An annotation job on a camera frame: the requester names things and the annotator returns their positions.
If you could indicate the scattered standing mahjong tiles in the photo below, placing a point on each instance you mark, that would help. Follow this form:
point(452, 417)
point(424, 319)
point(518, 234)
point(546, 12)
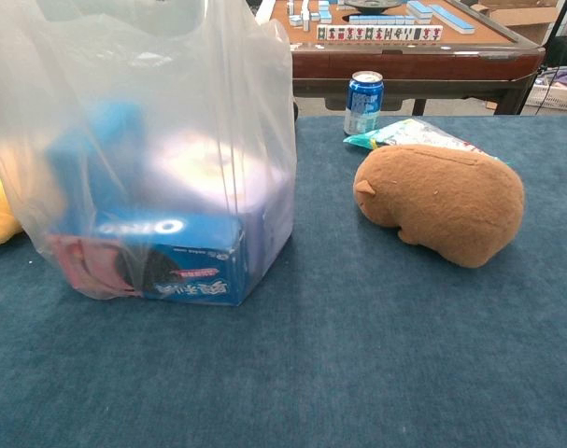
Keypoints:
point(306, 14)

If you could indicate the white plastic crate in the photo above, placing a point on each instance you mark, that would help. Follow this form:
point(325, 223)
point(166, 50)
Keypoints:
point(556, 98)

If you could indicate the cardboard box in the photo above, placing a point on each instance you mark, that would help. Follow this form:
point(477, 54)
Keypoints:
point(530, 18)

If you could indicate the black tripod stand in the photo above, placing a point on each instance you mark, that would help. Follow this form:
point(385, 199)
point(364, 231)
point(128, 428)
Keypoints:
point(562, 18)

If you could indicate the long blue-backed tile row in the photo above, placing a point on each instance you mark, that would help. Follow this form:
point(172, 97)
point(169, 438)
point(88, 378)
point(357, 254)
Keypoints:
point(453, 18)

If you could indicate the dark round dish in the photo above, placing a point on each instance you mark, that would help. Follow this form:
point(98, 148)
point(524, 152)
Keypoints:
point(372, 4)

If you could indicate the brown capybara plush toy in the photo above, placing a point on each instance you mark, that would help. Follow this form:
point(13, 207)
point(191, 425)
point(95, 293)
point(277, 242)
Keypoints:
point(442, 205)

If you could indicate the blue Oreo cookie box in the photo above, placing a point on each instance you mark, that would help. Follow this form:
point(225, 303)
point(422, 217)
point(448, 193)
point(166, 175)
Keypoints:
point(194, 280)

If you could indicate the pink snack package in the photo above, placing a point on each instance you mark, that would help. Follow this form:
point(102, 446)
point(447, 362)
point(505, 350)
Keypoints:
point(91, 266)

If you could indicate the printed-face mahjong tile row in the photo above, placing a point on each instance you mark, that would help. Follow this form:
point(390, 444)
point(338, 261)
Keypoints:
point(381, 33)

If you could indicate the short blue-backed tile row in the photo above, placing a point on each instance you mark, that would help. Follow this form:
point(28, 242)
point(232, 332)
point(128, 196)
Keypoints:
point(381, 19)

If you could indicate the brown mahjong table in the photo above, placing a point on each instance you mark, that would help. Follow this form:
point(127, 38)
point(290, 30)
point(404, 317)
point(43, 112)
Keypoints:
point(404, 65)

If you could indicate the blue soft item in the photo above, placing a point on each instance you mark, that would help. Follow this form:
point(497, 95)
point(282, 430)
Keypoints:
point(101, 154)

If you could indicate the lavender white box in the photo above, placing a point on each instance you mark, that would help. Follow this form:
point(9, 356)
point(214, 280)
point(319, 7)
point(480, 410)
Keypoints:
point(250, 186)

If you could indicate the teal snack packet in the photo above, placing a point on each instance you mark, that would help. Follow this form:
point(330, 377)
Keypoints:
point(404, 133)

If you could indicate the stacked blue-backed tile row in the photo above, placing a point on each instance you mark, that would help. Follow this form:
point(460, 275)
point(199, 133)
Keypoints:
point(419, 9)

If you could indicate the blue drink can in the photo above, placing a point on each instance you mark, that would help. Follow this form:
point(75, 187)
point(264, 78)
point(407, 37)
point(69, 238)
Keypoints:
point(363, 102)

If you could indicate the clear plastic bag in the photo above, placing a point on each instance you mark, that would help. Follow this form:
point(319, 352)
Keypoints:
point(194, 116)

